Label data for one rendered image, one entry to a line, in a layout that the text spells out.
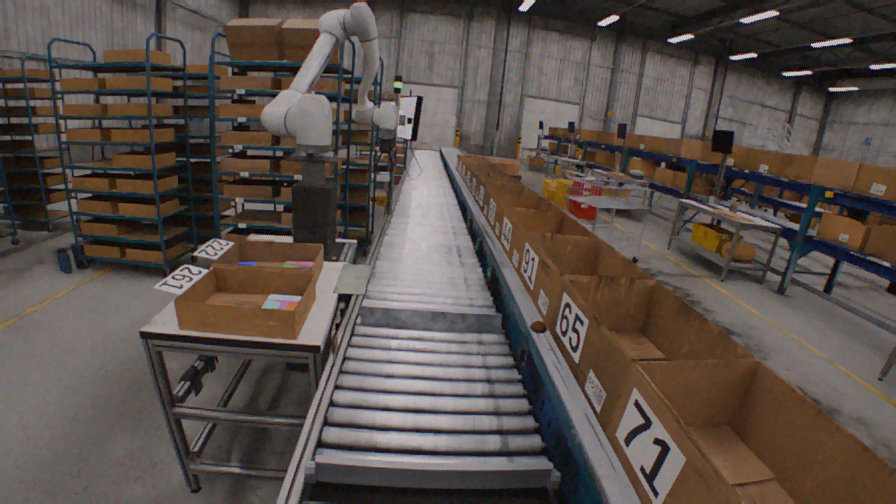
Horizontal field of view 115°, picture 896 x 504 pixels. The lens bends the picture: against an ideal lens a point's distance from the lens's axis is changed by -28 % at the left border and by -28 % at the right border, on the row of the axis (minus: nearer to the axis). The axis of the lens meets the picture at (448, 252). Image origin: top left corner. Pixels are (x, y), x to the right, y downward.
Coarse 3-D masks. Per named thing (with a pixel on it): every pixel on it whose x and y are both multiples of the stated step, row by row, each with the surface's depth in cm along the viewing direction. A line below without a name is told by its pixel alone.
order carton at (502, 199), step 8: (496, 192) 208; (504, 192) 208; (496, 200) 189; (504, 200) 210; (512, 200) 210; (520, 200) 210; (528, 200) 210; (536, 200) 210; (544, 200) 204; (488, 208) 210; (496, 208) 188; (504, 208) 172; (528, 208) 212; (536, 208) 212; (544, 208) 203; (552, 208) 190; (488, 216) 209; (496, 216) 187
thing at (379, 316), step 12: (372, 312) 122; (384, 312) 123; (396, 312) 123; (408, 312) 123; (420, 312) 123; (432, 312) 123; (444, 312) 124; (456, 312) 124; (468, 312) 125; (360, 324) 124; (372, 324) 124; (384, 324) 124; (396, 324) 124; (408, 324) 124; (420, 324) 125; (432, 324) 125; (444, 324) 125; (456, 324) 125; (468, 324) 126; (480, 324) 126; (492, 324) 126
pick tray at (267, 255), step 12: (240, 240) 154; (228, 252) 144; (240, 252) 156; (252, 252) 157; (264, 252) 158; (276, 252) 159; (288, 252) 159; (300, 252) 160; (312, 252) 161; (216, 264) 129; (228, 264) 129; (264, 264) 156; (276, 264) 157
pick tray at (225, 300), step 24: (192, 288) 111; (216, 288) 128; (240, 288) 130; (264, 288) 131; (288, 288) 132; (312, 288) 127; (192, 312) 102; (216, 312) 103; (240, 312) 103; (264, 312) 104; (288, 312) 105; (264, 336) 107; (288, 336) 107
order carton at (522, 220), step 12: (504, 216) 169; (516, 216) 172; (528, 216) 173; (540, 216) 173; (552, 216) 173; (564, 216) 173; (516, 228) 147; (528, 228) 175; (540, 228) 175; (552, 228) 175; (564, 228) 172; (576, 228) 159; (516, 240) 145
